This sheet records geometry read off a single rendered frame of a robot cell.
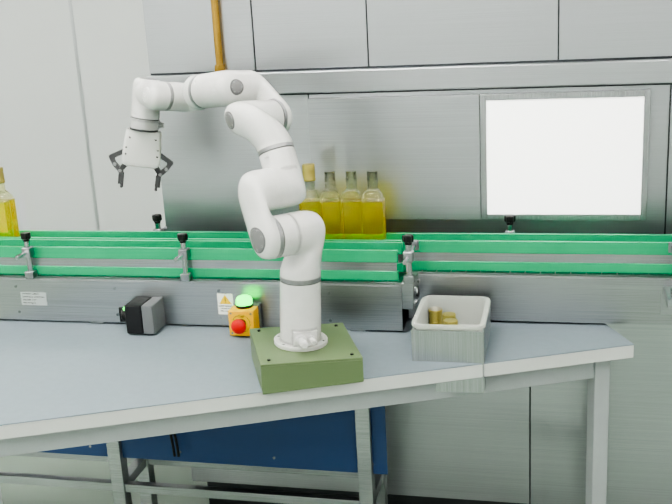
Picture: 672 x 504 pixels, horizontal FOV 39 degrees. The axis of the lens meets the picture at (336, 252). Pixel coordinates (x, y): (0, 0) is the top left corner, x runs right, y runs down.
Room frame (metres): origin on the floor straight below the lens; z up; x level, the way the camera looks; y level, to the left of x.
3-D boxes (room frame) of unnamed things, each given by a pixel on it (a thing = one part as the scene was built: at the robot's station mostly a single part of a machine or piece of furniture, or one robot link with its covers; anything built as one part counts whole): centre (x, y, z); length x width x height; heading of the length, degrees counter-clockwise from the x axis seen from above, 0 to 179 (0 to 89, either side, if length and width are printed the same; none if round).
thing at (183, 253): (2.43, 0.41, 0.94); 0.07 x 0.04 x 0.13; 166
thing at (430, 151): (2.56, -0.38, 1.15); 0.90 x 0.03 x 0.34; 76
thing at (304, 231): (2.11, 0.09, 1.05); 0.13 x 0.10 x 0.16; 127
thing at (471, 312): (2.21, -0.27, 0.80); 0.22 x 0.17 x 0.09; 166
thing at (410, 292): (2.35, -0.19, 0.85); 0.09 x 0.04 x 0.07; 166
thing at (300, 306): (2.10, 0.09, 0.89); 0.16 x 0.13 x 0.15; 14
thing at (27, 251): (2.54, 0.85, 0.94); 0.07 x 0.04 x 0.13; 166
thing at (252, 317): (2.37, 0.25, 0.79); 0.07 x 0.07 x 0.07; 76
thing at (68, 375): (2.76, 0.21, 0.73); 1.58 x 1.52 x 0.04; 100
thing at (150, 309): (2.44, 0.52, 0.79); 0.08 x 0.08 x 0.08; 76
